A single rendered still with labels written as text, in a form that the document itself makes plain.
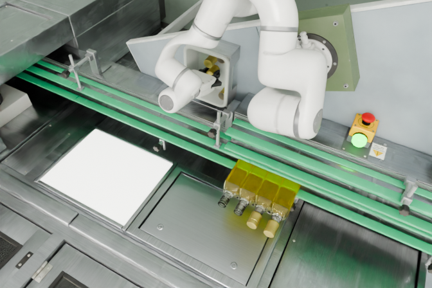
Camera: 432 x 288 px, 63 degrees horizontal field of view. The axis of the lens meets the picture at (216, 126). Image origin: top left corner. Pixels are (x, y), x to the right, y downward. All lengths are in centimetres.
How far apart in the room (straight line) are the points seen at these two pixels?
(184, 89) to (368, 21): 53
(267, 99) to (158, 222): 65
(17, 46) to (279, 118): 111
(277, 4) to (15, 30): 120
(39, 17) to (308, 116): 131
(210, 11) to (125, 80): 73
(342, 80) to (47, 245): 109
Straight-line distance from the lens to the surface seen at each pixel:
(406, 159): 125
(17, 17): 182
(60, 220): 139
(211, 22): 92
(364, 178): 117
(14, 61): 160
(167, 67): 102
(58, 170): 152
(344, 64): 106
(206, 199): 134
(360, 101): 121
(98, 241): 131
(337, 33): 102
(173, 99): 104
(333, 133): 123
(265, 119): 83
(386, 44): 109
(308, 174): 121
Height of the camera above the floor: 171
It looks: 39 degrees down
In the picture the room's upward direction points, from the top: 143 degrees counter-clockwise
